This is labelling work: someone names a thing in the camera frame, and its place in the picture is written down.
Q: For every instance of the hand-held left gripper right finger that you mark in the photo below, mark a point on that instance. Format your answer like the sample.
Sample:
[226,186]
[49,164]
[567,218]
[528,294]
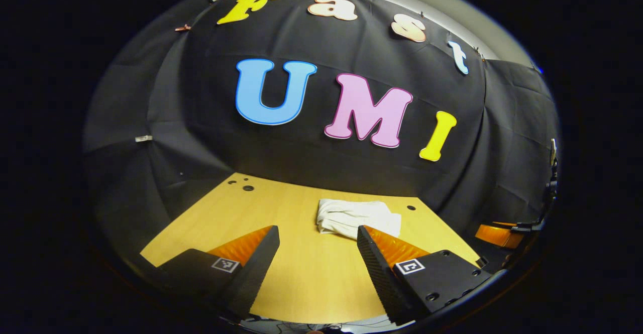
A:
[379,273]

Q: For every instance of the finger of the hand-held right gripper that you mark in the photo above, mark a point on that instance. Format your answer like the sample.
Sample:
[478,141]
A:
[497,235]

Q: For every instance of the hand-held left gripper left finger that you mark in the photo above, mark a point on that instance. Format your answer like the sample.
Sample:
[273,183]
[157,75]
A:
[258,268]

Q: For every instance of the white jeans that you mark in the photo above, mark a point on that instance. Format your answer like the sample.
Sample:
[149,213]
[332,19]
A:
[351,217]

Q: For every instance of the black backdrop cloth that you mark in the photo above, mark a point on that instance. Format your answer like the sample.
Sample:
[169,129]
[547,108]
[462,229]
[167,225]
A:
[311,158]

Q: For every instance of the white backdrop clip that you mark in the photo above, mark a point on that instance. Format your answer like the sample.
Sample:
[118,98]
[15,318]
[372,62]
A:
[143,138]

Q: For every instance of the orange backdrop clip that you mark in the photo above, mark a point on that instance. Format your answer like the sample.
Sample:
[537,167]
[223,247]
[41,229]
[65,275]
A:
[183,27]

